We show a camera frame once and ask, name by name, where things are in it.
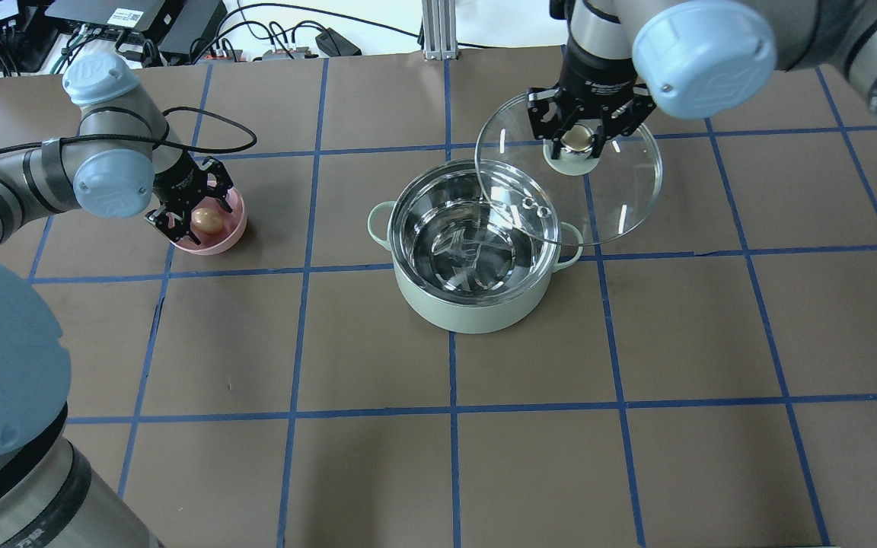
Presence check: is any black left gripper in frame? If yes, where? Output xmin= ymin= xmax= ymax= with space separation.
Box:
xmin=145 ymin=153 xmax=234 ymax=245

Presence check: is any brown egg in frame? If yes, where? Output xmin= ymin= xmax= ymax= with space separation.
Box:
xmin=191 ymin=208 xmax=224 ymax=234

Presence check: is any pale green cooking pot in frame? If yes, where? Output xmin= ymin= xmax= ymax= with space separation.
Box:
xmin=366 ymin=159 xmax=584 ymax=334

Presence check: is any pink bowl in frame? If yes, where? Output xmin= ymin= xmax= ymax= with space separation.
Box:
xmin=173 ymin=187 xmax=248 ymax=256

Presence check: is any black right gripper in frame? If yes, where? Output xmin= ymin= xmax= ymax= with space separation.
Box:
xmin=527 ymin=46 xmax=655 ymax=161

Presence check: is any black red computer box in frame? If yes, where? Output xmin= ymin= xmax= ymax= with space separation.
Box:
xmin=46 ymin=1 xmax=227 ymax=65

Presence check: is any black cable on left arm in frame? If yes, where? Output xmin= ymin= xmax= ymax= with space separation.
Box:
xmin=0 ymin=107 xmax=258 ymax=177

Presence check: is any glass pot lid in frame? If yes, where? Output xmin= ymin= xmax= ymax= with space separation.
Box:
xmin=474 ymin=94 xmax=664 ymax=246

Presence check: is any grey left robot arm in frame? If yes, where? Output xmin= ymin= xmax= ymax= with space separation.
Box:
xmin=0 ymin=53 xmax=247 ymax=547

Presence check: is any aluminium frame post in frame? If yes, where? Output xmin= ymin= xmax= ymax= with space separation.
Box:
xmin=421 ymin=0 xmax=459 ymax=60

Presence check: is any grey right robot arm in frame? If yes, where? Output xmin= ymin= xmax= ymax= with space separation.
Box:
xmin=527 ymin=1 xmax=877 ymax=158

